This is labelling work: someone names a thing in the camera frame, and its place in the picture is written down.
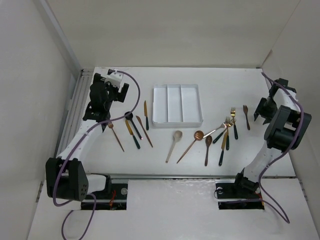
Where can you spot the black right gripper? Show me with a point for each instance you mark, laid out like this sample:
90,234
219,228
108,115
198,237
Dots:
267,115

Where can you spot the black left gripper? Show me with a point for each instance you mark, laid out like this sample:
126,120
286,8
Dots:
121,95

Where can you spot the dark wooden fork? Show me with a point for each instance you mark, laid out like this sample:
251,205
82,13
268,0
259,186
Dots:
245,110

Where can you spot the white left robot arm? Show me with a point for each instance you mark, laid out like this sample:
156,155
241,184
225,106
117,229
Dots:
66,177

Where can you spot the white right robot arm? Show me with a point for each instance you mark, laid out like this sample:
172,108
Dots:
287,123

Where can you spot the black spoon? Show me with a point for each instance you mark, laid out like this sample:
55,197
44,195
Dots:
129,116

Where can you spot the rose gold fork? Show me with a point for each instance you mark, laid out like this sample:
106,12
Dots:
111,126

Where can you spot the rose gold knife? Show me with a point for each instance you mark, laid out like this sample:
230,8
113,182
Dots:
144,130

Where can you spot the white three-compartment tray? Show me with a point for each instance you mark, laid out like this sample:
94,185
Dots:
176,106

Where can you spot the dark wooden spoon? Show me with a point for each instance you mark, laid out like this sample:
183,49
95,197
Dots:
208,142

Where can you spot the rose gold spoon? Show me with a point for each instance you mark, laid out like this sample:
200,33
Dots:
198,136

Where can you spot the light wooden spoon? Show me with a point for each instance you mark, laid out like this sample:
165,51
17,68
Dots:
177,136

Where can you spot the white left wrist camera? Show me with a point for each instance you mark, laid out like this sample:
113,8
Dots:
114,77

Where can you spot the gold knife green handle upright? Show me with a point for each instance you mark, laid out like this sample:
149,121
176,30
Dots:
145,109

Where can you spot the gold knife green handle left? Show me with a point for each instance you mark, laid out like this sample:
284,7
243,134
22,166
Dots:
132,134

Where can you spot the aluminium rail left side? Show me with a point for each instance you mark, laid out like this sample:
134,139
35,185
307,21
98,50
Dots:
74,108

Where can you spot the aluminium rail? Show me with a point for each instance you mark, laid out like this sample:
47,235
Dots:
74,108
162,177

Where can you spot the gold knife green handle right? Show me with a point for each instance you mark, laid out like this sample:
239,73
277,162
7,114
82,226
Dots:
223,146

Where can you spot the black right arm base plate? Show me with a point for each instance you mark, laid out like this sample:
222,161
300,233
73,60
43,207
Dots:
231,197

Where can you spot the aluminium rail front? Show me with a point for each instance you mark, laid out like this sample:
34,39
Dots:
162,177

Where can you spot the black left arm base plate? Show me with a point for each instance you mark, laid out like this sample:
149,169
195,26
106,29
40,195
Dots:
113,197

